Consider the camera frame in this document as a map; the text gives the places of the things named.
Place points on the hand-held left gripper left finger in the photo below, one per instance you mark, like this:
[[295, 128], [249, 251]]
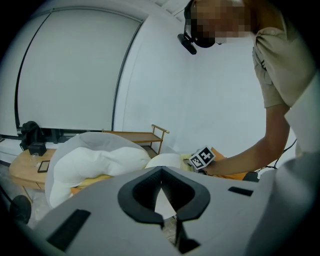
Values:
[[105, 230]]

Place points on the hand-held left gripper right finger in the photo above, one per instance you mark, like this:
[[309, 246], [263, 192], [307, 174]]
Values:
[[225, 212]]

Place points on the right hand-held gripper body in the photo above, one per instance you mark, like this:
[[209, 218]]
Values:
[[202, 158]]

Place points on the yellow cleaning cloth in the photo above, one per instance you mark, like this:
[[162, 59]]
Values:
[[185, 160]]

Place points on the person's right forearm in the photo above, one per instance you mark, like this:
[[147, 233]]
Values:
[[250, 157]]

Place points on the grey and white bean bag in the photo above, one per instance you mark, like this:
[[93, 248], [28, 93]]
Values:
[[100, 141]]

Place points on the black waist device box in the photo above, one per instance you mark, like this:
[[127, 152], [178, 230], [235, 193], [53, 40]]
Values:
[[251, 177]]

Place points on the yellow blanket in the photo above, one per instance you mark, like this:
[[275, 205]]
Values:
[[97, 178]]

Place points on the wooden shelf rack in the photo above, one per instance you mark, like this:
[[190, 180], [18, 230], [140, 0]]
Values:
[[142, 137]]

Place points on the person's grey trousers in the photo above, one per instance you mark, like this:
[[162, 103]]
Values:
[[295, 205]]

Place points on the wooden coffee table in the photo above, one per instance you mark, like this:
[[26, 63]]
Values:
[[25, 172]]

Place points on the clear drinking glass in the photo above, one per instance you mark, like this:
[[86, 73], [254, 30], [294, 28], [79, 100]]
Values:
[[34, 157]]

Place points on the small black box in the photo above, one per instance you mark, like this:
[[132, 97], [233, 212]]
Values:
[[37, 148]]

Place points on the black bag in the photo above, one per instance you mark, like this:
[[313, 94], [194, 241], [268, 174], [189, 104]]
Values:
[[31, 132]]

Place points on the person's beige shirt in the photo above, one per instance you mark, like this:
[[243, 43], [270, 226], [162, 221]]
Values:
[[282, 65]]

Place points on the person's head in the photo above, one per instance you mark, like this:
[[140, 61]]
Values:
[[220, 17]]

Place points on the white roller blind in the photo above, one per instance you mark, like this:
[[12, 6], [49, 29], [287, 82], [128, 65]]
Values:
[[75, 70]]

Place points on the black head-mounted camera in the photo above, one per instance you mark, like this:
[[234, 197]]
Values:
[[190, 46]]

